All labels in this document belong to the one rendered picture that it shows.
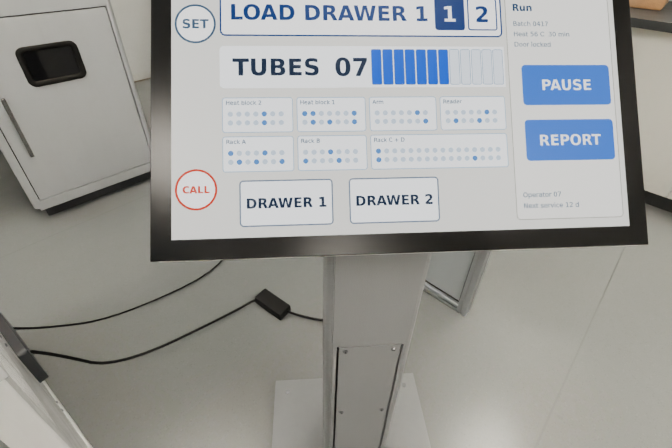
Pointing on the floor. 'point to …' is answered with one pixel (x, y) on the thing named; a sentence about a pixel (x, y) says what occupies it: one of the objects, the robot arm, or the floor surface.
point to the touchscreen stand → (360, 360)
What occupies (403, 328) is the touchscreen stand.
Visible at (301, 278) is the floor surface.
